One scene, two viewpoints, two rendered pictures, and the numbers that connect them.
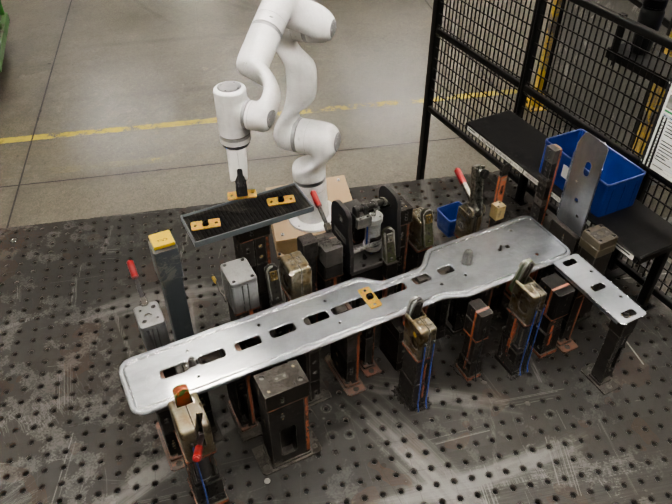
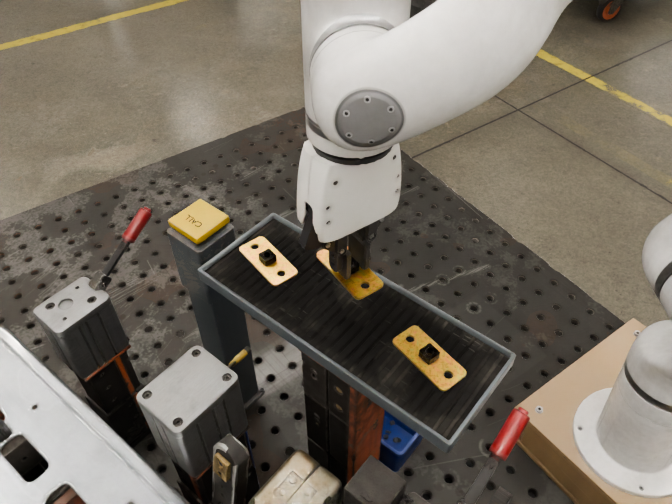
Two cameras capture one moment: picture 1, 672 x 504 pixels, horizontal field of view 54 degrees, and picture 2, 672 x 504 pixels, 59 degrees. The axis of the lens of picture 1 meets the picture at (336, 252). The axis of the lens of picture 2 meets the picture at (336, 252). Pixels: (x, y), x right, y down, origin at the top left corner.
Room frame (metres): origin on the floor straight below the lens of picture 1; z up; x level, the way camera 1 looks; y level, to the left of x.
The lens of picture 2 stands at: (1.33, -0.14, 1.72)
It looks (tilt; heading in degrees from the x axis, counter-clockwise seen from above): 46 degrees down; 66
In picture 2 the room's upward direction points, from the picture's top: straight up
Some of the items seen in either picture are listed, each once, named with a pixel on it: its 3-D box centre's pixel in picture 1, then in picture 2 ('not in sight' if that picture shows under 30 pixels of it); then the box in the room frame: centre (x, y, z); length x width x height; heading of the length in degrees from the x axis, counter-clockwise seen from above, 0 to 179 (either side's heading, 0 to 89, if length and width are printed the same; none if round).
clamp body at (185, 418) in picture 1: (200, 454); not in sight; (0.90, 0.34, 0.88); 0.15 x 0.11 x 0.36; 27
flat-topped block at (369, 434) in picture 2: (254, 270); (344, 413); (1.52, 0.26, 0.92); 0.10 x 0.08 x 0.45; 117
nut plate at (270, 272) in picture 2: (205, 223); (267, 258); (1.47, 0.38, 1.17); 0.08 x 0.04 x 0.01; 105
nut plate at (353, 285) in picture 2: (241, 193); (349, 266); (1.53, 0.27, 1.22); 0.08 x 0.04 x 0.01; 101
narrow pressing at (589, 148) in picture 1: (580, 184); not in sight; (1.65, -0.75, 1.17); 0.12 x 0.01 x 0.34; 27
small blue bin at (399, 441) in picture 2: not in sight; (389, 429); (1.63, 0.29, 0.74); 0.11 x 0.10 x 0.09; 117
